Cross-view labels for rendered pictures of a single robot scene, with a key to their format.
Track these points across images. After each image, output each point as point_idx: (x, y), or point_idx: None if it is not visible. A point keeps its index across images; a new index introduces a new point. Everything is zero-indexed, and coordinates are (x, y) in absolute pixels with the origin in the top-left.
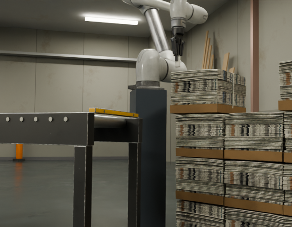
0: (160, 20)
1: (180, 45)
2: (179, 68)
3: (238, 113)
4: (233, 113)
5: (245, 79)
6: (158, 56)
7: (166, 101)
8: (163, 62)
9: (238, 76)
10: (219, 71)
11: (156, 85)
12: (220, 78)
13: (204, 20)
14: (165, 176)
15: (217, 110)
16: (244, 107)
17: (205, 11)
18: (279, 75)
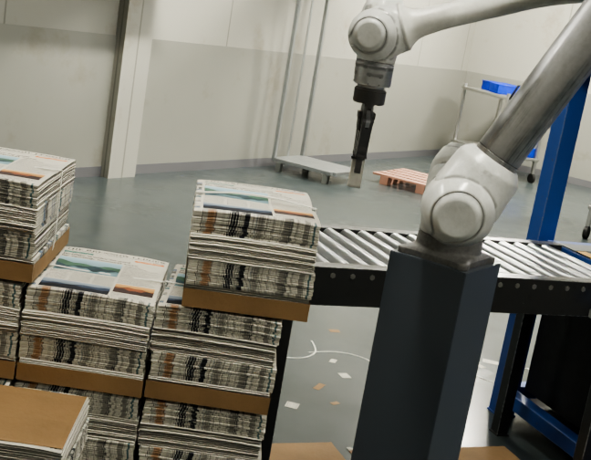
0: (557, 38)
1: (358, 131)
2: (421, 198)
3: (141, 257)
4: (152, 259)
5: (192, 213)
6: (433, 161)
7: (385, 279)
8: (429, 180)
9: (194, 201)
10: (196, 184)
11: (416, 238)
12: (193, 198)
13: (353, 49)
14: (351, 458)
15: (187, 257)
16: (185, 285)
17: (351, 22)
18: (72, 184)
